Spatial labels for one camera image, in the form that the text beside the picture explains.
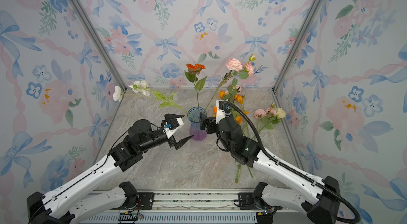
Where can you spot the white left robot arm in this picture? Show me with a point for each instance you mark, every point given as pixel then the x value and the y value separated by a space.
pixel 71 203

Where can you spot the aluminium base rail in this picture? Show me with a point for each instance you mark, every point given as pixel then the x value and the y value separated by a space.
pixel 200 206

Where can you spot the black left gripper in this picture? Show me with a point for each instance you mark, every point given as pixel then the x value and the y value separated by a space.
pixel 178 145

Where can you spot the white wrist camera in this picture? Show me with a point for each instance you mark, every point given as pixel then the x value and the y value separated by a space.
pixel 170 126
pixel 220 112

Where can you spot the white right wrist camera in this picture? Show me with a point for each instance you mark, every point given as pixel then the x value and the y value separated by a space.
pixel 220 112

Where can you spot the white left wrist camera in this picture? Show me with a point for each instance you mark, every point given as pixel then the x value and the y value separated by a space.
pixel 170 126

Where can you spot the white lisianthus flower stem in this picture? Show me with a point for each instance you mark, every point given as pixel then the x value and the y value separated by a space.
pixel 142 89

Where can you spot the aluminium corner post right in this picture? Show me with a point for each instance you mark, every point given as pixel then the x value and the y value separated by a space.
pixel 308 21

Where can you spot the pink and cream rose spray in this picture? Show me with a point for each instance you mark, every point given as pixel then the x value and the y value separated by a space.
pixel 266 119

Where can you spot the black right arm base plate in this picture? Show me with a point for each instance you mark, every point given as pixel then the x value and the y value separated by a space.
pixel 249 201

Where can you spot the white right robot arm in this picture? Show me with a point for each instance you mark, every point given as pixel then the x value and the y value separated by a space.
pixel 306 193

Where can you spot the pink carnation flower spray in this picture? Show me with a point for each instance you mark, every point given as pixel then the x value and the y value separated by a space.
pixel 236 69

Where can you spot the aluminium corner post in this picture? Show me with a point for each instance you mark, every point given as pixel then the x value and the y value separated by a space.
pixel 93 35
pixel 308 21

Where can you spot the blue purple glass vase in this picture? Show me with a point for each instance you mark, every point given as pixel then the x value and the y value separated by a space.
pixel 195 119

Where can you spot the orange ranunculus flower spray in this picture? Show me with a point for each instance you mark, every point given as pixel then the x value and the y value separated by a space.
pixel 236 98

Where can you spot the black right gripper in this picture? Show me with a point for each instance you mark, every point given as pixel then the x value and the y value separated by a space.
pixel 205 123

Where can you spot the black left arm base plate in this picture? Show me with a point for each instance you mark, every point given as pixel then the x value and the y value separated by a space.
pixel 143 200

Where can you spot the orange-red gerbera flower stem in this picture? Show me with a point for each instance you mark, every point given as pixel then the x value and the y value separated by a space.
pixel 192 75

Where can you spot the aluminium corner post left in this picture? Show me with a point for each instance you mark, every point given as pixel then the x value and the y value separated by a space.
pixel 93 35

